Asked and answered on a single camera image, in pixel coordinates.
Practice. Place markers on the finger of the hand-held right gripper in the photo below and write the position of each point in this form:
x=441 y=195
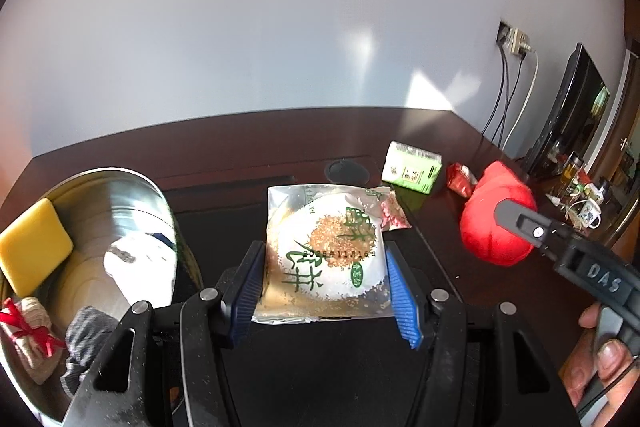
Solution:
x=525 y=223

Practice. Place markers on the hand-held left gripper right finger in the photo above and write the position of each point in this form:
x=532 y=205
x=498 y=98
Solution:
x=402 y=302

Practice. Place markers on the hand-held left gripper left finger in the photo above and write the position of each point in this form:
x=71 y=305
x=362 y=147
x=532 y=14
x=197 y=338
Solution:
x=246 y=292

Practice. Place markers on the red plush toy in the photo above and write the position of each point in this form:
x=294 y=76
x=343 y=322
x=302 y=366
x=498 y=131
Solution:
x=492 y=197

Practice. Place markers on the sesame cake clear packet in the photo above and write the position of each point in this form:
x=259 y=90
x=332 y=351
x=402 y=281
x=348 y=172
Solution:
x=327 y=252

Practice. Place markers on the round metal container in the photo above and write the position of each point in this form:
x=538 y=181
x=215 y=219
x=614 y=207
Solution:
x=117 y=202

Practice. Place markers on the person's right hand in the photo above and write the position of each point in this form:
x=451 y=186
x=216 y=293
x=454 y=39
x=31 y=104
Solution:
x=612 y=357

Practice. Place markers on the white printed mug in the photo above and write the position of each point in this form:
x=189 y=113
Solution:
x=586 y=213

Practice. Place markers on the black desk mat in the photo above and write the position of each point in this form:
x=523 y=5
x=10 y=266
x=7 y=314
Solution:
x=220 y=232

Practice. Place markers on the glass bottle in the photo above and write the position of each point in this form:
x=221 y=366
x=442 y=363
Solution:
x=574 y=172

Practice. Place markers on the red snack packet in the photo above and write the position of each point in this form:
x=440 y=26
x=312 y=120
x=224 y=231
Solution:
x=460 y=179

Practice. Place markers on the pink snack packet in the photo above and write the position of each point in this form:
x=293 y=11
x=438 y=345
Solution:
x=395 y=214

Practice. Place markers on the white plastic packet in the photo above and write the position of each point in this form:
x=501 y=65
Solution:
x=145 y=264

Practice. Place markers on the black monitor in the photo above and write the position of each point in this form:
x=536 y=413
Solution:
x=565 y=117

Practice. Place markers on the green and white box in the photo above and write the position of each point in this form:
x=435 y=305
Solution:
x=412 y=167

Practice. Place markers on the grey sock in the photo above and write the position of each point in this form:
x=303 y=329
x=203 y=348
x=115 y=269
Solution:
x=87 y=332

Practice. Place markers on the yellow sponge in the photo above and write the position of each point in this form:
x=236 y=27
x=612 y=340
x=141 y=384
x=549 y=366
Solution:
x=32 y=247

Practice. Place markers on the burlap sachet with red ribbon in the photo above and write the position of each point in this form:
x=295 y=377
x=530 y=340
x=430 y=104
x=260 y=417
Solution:
x=30 y=332

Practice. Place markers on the wall socket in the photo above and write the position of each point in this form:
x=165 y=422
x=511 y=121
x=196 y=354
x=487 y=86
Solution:
x=515 y=38

